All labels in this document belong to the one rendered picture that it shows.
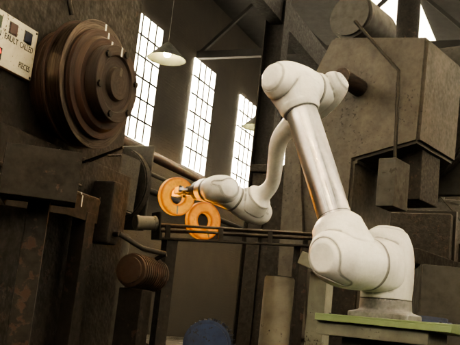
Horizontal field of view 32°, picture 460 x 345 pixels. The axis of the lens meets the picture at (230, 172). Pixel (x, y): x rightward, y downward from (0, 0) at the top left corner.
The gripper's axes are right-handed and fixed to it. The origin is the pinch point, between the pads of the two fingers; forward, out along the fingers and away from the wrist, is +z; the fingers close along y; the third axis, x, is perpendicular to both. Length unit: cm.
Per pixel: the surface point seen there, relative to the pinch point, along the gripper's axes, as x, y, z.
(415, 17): 366, 582, 488
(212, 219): -8.4, 16.9, -2.0
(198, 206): -4.2, 9.5, -1.8
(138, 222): -15.1, -16.7, -3.4
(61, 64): 32, -65, -29
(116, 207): -10.8, -28.0, -5.6
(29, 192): -18, -84, -78
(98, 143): 10.3, -42.1, -13.5
